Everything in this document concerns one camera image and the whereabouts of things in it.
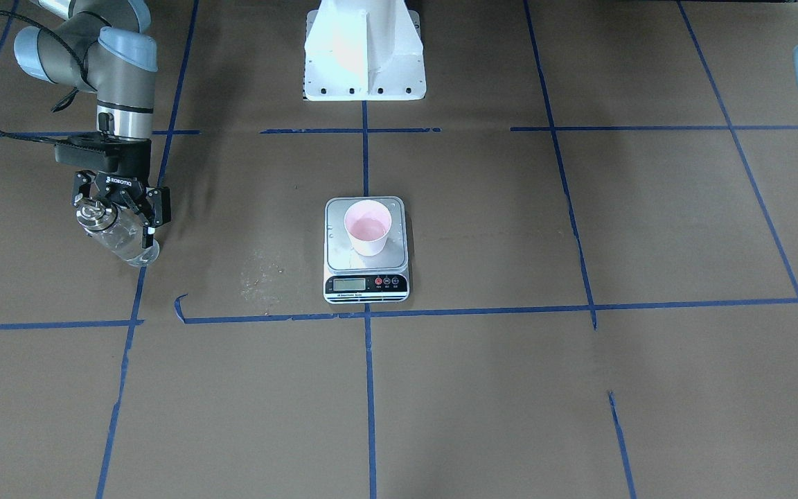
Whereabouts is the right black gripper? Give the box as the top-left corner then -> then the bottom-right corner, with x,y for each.
71,143 -> 172,249

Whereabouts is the clear glass sauce bottle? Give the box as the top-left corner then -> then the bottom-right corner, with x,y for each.
76,196 -> 159,268

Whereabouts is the pink paper cup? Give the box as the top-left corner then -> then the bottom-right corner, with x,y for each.
343,199 -> 393,258

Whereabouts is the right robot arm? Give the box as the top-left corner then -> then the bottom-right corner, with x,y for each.
13,1 -> 170,249

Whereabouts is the silver electronic kitchen scale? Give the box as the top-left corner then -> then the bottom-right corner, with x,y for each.
323,196 -> 411,304

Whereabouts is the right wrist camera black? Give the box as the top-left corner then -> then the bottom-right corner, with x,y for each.
54,133 -> 121,173

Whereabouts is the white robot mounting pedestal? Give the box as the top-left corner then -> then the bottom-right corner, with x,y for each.
302,1 -> 427,102

